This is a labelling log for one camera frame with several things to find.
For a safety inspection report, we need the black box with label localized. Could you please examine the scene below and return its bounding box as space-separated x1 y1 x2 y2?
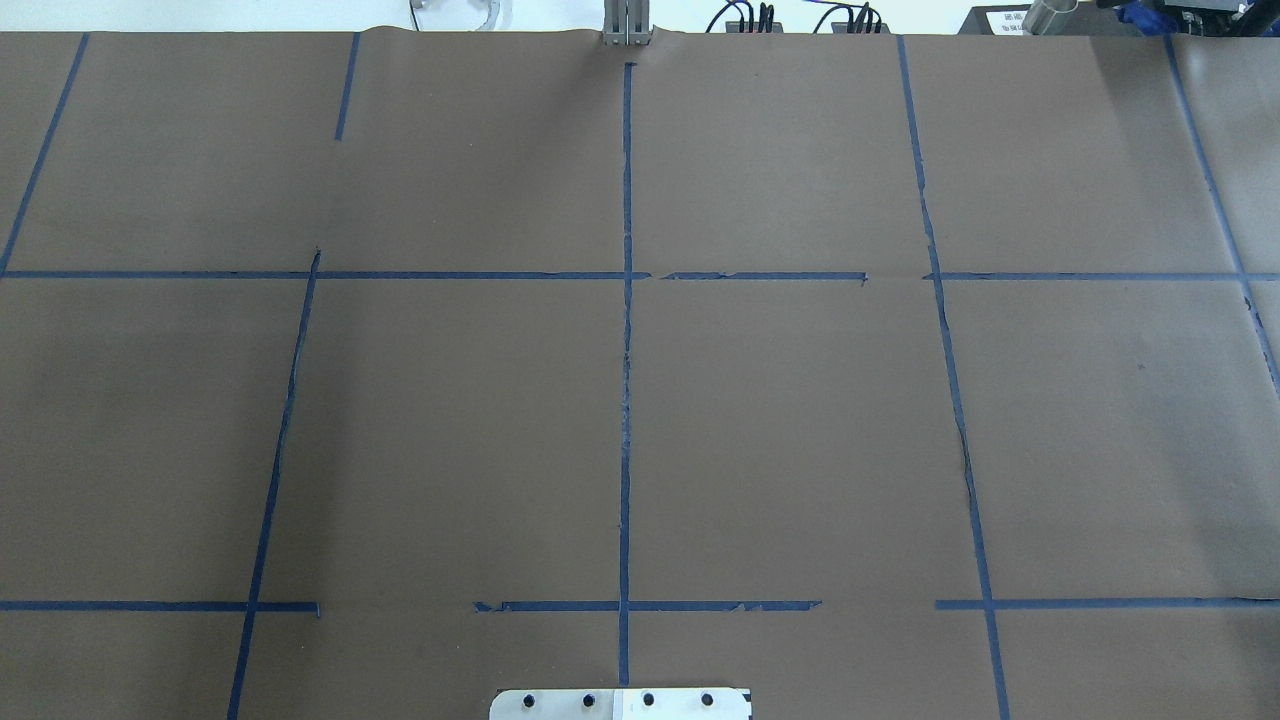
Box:
957 4 1030 36

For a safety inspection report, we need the silver metal cylinder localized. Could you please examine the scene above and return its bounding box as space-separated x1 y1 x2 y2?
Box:
1021 0 1080 36

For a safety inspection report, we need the aluminium frame post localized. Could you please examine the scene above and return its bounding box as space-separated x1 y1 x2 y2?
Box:
602 0 653 46

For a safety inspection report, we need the black cable connector left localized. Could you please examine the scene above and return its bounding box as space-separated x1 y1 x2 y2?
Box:
704 1 785 35

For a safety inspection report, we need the black cable connector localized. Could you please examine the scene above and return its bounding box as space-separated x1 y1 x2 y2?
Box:
704 1 785 35
812 1 890 35

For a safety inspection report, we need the black cable connector right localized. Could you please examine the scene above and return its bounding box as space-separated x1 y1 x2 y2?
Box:
812 1 890 35

